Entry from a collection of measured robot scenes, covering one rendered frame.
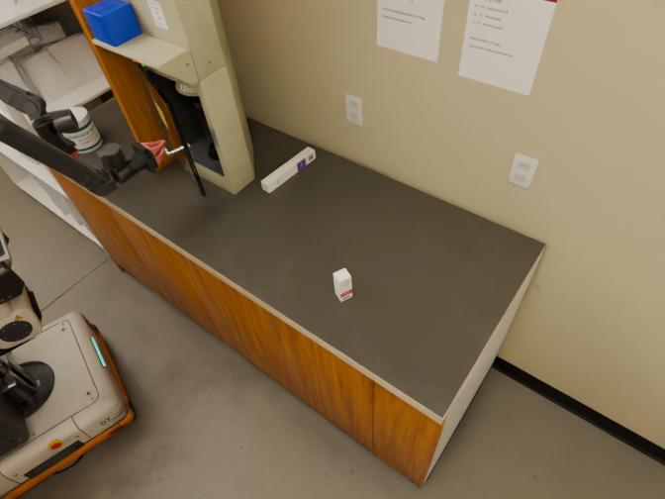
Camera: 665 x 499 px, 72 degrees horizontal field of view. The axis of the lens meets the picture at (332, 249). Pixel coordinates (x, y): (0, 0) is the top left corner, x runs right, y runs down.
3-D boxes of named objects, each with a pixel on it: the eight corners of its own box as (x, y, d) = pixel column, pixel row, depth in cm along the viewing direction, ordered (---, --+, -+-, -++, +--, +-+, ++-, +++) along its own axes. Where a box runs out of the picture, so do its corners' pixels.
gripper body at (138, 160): (146, 147, 146) (128, 158, 142) (158, 170, 154) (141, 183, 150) (134, 140, 149) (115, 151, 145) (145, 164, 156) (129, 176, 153)
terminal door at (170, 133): (176, 156, 184) (138, 62, 153) (206, 200, 166) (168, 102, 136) (174, 157, 183) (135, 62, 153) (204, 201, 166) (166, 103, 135)
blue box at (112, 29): (123, 26, 143) (110, -5, 136) (142, 34, 139) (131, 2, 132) (95, 40, 139) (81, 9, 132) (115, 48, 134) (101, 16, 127)
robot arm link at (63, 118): (29, 99, 152) (21, 103, 145) (64, 91, 154) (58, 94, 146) (47, 135, 158) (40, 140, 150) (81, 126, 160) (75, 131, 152)
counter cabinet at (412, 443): (202, 205, 309) (153, 82, 240) (490, 369, 222) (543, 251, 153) (121, 271, 277) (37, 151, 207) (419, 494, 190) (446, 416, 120)
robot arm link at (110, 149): (90, 181, 146) (101, 196, 142) (74, 153, 137) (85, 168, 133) (126, 164, 151) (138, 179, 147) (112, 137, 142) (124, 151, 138)
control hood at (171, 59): (134, 54, 152) (121, 24, 144) (200, 81, 138) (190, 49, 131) (105, 70, 147) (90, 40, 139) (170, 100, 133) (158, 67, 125)
